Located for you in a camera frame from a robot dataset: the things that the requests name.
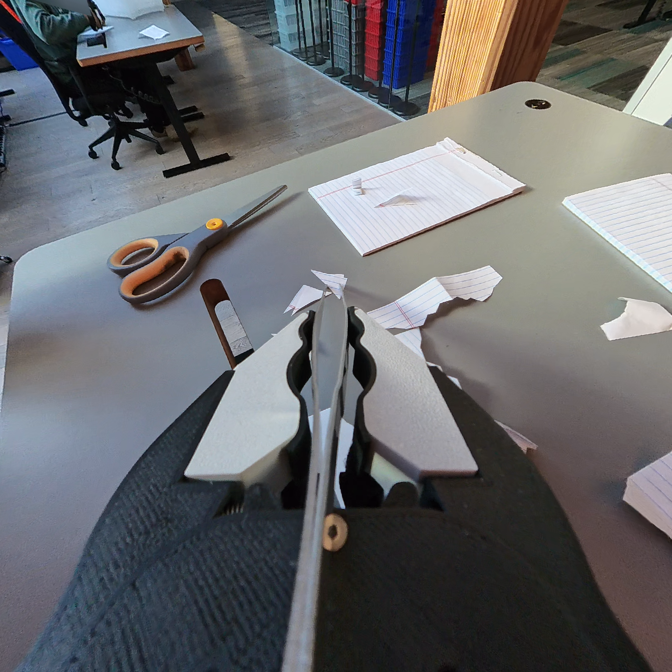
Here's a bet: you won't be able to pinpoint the wooden post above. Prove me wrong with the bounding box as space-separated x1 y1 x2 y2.
428 0 570 113

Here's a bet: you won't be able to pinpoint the grey orange scissors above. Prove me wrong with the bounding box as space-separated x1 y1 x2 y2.
106 184 288 305

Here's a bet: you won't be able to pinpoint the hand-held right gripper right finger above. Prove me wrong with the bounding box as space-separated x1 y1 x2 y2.
341 307 480 494

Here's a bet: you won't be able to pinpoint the grey side table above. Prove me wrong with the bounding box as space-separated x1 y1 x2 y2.
76 0 232 178

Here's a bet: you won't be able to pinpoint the lined notepad printed label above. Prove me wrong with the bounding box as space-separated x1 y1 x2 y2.
563 173 672 295

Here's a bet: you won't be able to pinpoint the long metal tweezers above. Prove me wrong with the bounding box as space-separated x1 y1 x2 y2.
281 286 351 672

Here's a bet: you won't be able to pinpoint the stack of coloured plastic crates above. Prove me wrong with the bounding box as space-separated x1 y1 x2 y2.
273 0 447 90

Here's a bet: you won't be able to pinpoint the white cabinet panel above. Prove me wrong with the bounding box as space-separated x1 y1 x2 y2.
624 34 672 129

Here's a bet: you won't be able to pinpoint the lined notepad brown backing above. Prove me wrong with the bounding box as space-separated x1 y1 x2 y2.
308 138 527 257

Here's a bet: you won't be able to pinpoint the pointed white paper scrap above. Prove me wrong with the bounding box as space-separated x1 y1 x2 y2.
311 269 348 300

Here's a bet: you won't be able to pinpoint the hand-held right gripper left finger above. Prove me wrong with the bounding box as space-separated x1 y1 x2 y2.
184 311 316 486

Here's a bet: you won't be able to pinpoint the blue bin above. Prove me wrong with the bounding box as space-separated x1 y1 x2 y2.
0 31 37 71

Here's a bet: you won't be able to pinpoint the scattered lined paper scraps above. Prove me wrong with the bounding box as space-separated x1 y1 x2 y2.
283 265 672 452

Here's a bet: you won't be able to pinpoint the row of black stanchions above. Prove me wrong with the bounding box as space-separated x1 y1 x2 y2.
291 0 421 117

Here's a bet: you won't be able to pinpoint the grey desk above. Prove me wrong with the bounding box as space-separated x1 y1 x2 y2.
0 80 672 672

